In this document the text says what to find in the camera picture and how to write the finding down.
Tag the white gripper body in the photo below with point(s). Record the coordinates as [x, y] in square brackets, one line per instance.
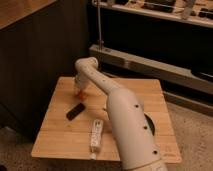
[81, 83]

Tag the small red pepper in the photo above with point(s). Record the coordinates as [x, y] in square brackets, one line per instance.
[81, 95]

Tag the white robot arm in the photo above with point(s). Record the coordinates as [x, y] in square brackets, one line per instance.
[134, 139]

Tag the black rectangular block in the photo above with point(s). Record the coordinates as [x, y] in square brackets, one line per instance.
[75, 111]

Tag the white remote controller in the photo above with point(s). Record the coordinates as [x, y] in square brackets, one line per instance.
[96, 134]

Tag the dark wooden cabinet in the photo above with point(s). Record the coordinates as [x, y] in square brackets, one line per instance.
[34, 53]

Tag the green tape roll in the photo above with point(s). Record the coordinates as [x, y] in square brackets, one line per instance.
[151, 124]

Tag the metal shelf rack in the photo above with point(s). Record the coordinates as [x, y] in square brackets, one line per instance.
[155, 45]

